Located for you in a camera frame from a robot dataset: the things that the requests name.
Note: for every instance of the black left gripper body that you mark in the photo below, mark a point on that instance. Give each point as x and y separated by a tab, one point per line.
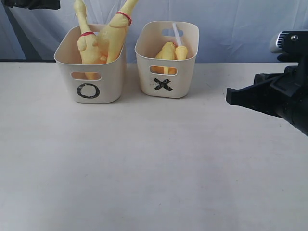
33	4

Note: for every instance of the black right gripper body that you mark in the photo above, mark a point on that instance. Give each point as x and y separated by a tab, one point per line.
282	95

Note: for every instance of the yellow rubber chicken front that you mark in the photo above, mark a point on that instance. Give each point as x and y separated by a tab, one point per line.
87	42

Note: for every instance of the yellow rubber chicken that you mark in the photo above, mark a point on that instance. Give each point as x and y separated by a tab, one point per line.
111	37
87	42

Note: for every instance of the chicken head with white tube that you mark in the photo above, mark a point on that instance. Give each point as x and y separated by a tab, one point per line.
181	50

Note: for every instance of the headless yellow rubber chicken body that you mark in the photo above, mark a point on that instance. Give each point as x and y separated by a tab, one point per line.
167	53

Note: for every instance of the blue backdrop cloth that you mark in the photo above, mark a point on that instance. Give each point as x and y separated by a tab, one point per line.
231	31

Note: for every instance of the cream bin marked O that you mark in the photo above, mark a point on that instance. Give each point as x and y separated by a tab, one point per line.
98	83

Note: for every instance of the cream bin marked X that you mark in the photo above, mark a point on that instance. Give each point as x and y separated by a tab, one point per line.
163	77

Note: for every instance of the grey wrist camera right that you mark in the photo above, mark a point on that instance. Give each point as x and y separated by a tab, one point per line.
290	45

